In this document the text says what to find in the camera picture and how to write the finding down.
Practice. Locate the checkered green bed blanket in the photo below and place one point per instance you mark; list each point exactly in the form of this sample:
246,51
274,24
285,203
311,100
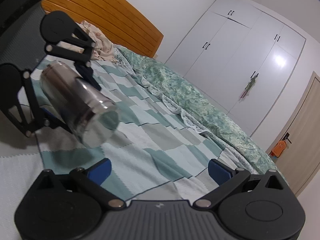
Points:
159,150

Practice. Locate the orange wooden headboard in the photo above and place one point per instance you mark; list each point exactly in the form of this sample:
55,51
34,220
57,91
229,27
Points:
120,21

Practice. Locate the white built-in wardrobe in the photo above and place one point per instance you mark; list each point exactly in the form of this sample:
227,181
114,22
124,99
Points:
232,42

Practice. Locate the crumpled beige clothing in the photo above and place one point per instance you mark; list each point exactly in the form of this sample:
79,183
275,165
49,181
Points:
103,49

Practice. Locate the orange hanging door bag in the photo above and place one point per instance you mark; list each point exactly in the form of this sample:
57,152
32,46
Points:
279,148

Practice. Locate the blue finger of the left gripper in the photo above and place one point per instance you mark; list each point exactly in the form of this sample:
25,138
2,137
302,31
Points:
49,120
87,75

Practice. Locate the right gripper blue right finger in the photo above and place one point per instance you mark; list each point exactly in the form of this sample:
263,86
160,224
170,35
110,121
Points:
229,181

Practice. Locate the green floral quilt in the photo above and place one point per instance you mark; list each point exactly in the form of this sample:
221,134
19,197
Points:
196,111

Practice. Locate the black door handle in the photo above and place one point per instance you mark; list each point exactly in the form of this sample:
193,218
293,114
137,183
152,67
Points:
286,137

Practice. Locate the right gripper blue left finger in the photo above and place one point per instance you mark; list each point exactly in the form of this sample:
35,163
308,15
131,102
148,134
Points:
88,181

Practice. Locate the plain stainless steel cup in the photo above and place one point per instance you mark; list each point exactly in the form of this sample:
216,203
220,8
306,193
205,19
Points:
91,116

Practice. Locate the hanging ornament on wardrobe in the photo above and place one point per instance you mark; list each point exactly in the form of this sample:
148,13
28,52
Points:
249,86

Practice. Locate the beige wooden door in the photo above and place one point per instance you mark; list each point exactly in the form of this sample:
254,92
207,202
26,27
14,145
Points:
299,162

